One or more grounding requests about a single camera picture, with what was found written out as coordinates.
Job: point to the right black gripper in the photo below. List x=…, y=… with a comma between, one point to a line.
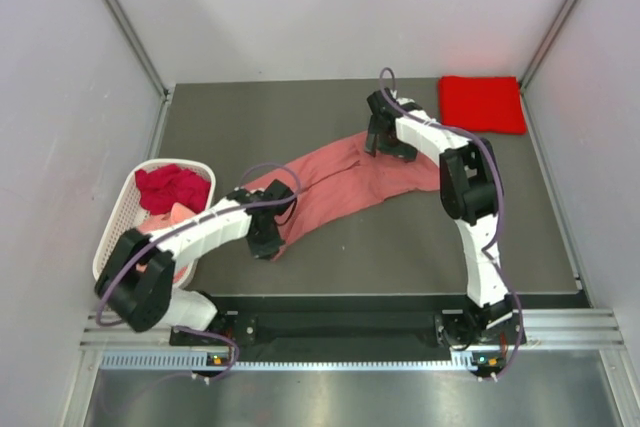
x=403, y=151

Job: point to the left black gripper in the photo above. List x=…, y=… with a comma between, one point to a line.
x=269, y=249

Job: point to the salmon pink t shirt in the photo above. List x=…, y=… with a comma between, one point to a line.
x=341, y=179

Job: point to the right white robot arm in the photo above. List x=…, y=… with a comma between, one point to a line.
x=471, y=194

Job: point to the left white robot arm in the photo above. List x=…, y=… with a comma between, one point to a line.
x=137, y=281

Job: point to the folded red t shirt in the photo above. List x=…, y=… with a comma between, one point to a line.
x=481, y=104

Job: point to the light pink t shirt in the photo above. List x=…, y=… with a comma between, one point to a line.
x=176, y=215

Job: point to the crimson crumpled t shirt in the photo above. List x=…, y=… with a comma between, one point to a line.
x=162, y=188

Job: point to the white plastic laundry basket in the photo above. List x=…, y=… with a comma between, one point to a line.
x=127, y=212

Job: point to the left aluminium frame post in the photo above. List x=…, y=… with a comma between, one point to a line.
x=136, y=46

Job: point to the aluminium frame post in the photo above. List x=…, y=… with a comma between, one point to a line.
x=136, y=46
x=551, y=35

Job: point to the grey slotted cable duct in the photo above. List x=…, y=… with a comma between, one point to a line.
x=209, y=362

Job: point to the right aluminium frame post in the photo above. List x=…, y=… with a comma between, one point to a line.
x=551, y=35

